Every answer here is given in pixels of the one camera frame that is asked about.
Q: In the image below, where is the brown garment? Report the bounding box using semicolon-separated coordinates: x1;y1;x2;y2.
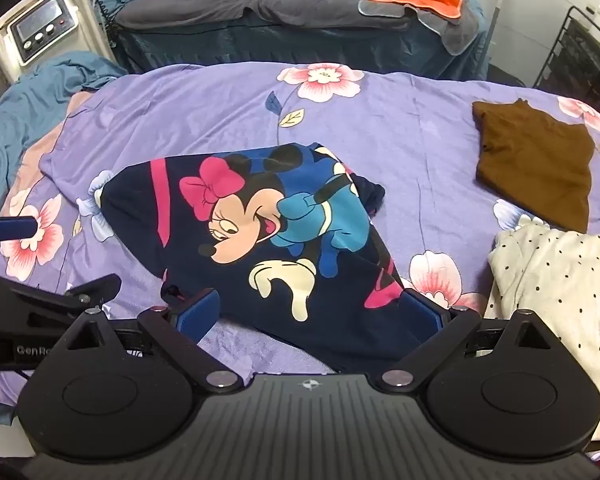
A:
471;99;596;235

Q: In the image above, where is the black metal rack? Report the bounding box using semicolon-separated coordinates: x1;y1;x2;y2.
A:
532;5;600;116

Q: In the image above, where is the black coiled cable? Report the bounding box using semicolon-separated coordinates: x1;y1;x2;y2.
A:
92;0;120;52

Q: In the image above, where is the navy cartoon print garment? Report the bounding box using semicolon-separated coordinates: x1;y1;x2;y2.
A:
100;142;451;375

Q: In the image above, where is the teal blanket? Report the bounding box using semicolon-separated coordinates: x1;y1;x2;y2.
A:
0;52;131;221

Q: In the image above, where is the white machine with control panel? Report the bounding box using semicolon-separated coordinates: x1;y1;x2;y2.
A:
0;0;112;77

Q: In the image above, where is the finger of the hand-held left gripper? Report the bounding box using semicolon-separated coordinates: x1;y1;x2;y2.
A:
0;274;123;332
0;212;40;244

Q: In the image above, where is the grey towel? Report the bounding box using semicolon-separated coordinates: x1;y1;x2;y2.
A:
357;0;486;56

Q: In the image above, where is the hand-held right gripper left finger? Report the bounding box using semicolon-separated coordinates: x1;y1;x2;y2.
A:
65;287;246;393

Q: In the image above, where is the purple floral bedsheet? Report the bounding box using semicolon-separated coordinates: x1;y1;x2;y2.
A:
0;60;600;411

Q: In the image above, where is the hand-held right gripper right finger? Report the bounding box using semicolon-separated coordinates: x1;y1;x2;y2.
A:
377;290;556;393

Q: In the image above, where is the massage bed with teal cover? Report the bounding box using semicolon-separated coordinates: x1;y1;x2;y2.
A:
92;0;491;81

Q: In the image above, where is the white polka dot garment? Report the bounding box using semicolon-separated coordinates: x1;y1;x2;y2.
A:
487;224;600;446

